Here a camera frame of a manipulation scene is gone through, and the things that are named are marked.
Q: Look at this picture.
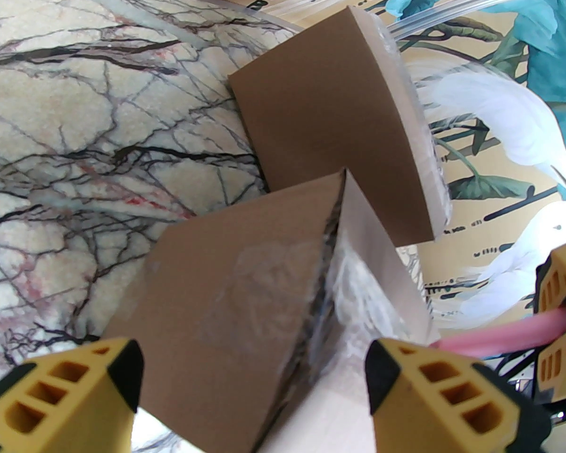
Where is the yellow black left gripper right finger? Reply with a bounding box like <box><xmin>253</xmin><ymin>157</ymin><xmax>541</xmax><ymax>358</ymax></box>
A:
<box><xmin>365</xmin><ymin>338</ymin><xmax>553</xmax><ymax>453</ymax></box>

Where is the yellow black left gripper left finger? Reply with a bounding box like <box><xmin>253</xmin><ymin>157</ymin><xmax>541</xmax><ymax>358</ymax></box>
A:
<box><xmin>0</xmin><ymin>338</ymin><xmax>144</xmax><ymax>453</ymax></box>

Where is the pink utility knife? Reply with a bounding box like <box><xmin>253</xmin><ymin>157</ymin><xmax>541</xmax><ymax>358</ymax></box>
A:
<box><xmin>434</xmin><ymin>307</ymin><xmax>566</xmax><ymax>360</ymax></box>

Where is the long taped cardboard box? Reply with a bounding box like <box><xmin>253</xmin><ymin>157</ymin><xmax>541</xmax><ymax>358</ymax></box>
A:
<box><xmin>103</xmin><ymin>168</ymin><xmax>441</xmax><ymax>453</ymax></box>

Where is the aluminium corner post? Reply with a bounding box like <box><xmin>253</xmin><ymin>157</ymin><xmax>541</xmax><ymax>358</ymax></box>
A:
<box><xmin>386</xmin><ymin>0</ymin><xmax>566</xmax><ymax>36</ymax></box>

